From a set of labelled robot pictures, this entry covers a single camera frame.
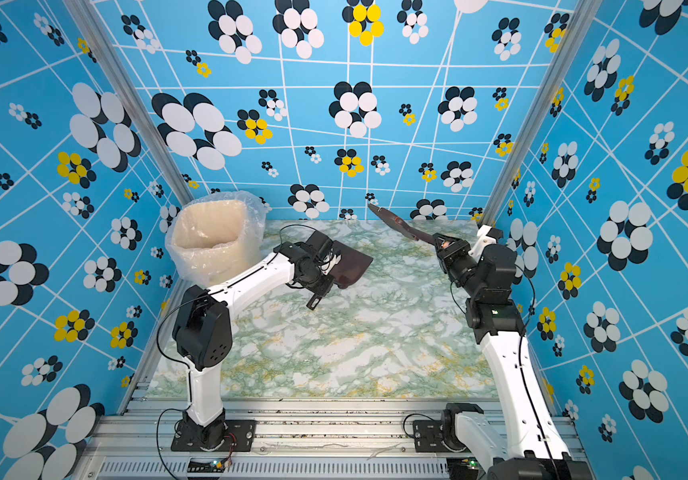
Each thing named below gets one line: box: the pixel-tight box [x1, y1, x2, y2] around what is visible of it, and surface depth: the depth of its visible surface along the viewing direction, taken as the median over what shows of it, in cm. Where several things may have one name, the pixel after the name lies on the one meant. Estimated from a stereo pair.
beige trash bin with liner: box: [166, 191, 267, 288], surface depth 91 cm
